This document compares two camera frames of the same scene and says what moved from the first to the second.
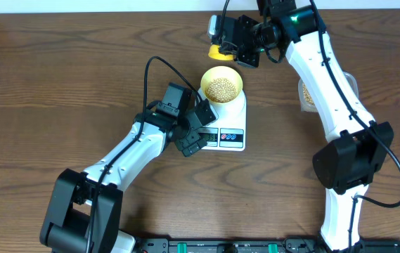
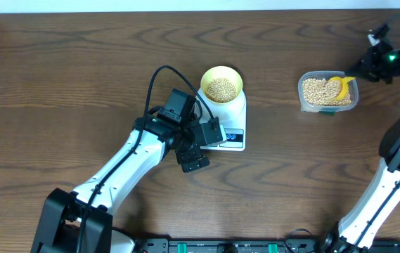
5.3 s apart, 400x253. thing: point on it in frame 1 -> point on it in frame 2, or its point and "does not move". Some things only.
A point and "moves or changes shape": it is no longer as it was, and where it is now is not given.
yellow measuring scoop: [214, 52] moves or changes shape
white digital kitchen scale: [228, 133] does not move
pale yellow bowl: [221, 84] does not move
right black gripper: [248, 60] -> [368, 69]
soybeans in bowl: [221, 90] does not move
